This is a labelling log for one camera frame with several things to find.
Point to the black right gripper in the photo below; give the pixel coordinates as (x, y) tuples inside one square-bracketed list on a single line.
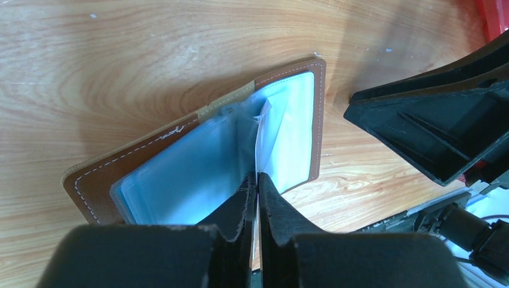
[(446, 130)]

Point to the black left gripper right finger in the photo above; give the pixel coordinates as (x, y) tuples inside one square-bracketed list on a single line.
[(297, 253)]

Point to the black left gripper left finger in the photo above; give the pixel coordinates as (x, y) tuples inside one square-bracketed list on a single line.
[(216, 252)]

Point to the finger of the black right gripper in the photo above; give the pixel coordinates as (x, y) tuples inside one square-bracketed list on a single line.
[(489, 57)]

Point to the brown leather card holder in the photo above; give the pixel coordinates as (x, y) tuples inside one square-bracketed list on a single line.
[(182, 172)]

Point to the red plastic bin near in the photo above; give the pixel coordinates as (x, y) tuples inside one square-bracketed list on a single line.
[(494, 16)]

